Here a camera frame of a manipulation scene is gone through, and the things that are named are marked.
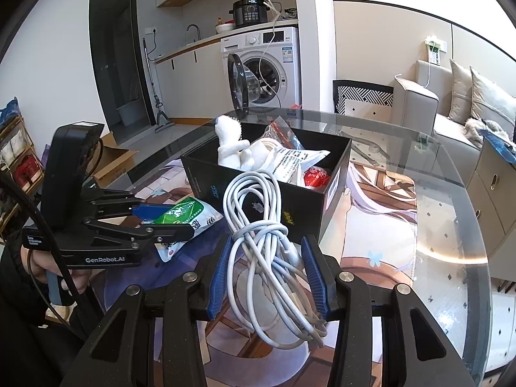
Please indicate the white bowl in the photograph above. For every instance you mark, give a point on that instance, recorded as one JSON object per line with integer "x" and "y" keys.
{"x": 224, "y": 29}

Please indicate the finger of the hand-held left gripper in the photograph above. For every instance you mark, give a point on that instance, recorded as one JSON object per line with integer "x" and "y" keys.
{"x": 147, "y": 211}
{"x": 161, "y": 233}

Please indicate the brown cardboard box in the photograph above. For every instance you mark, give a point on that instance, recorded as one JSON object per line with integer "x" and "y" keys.
{"x": 117, "y": 161}

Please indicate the red white plastic bag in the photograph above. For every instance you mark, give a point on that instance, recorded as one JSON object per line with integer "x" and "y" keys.
{"x": 316, "y": 177}

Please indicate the white kitchen base cabinet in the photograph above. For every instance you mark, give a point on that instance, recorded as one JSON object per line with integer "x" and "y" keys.
{"x": 189, "y": 84}

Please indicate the blue packet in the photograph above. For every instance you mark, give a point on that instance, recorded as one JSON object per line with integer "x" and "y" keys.
{"x": 500, "y": 143}

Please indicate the grey sofa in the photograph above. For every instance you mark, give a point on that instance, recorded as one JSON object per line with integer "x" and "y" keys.
{"x": 415, "y": 105}

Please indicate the kitchen faucet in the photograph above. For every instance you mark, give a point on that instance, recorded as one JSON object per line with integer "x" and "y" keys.
{"x": 193, "y": 32}

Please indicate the green white tissue packet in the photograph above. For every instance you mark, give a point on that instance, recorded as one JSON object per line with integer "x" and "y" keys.
{"x": 185, "y": 211}

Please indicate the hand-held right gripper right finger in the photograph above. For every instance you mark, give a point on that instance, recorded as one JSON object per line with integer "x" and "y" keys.
{"x": 316, "y": 282}

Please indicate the grey cushion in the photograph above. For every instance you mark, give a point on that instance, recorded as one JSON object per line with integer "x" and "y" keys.
{"x": 494, "y": 96}

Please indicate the printed desk mat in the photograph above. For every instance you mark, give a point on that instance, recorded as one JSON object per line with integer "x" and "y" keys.
{"x": 363, "y": 225}

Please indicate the white washing machine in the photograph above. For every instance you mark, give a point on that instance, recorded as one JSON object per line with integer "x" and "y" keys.
{"x": 288, "y": 72}

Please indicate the white printed plastic packet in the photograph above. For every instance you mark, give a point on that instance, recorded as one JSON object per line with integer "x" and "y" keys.
{"x": 290, "y": 161}

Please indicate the black pressure cooker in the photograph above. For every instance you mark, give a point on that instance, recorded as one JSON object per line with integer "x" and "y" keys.
{"x": 250, "y": 14}

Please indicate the beige sideboard cabinet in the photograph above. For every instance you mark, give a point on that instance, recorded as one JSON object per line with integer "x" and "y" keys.
{"x": 487, "y": 193}

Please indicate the white plush toy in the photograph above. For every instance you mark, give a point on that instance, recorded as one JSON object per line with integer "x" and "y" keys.
{"x": 229, "y": 141}

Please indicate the grey bin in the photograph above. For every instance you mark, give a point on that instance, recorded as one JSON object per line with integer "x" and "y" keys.
{"x": 129, "y": 115}

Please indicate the beige cushion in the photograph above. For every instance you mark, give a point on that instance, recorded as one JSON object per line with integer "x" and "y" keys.
{"x": 459, "y": 92}

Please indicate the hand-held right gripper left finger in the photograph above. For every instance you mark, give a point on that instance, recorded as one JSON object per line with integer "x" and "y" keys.
{"x": 219, "y": 282}

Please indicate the dark door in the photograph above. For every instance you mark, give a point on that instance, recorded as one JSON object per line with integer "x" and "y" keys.
{"x": 117, "y": 48}

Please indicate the grey furry cloth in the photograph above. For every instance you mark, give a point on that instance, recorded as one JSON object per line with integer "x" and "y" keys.
{"x": 473, "y": 127}

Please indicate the clear plastic bag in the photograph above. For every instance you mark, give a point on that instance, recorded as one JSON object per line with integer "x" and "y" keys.
{"x": 282, "y": 133}

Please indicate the floor mop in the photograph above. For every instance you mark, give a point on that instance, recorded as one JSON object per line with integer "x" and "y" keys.
{"x": 153, "y": 84}

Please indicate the black cardboard box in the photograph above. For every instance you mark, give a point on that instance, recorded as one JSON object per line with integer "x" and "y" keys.
{"x": 201, "y": 181}

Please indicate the person's left hand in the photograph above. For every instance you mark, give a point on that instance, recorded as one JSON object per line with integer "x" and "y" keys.
{"x": 37, "y": 273}

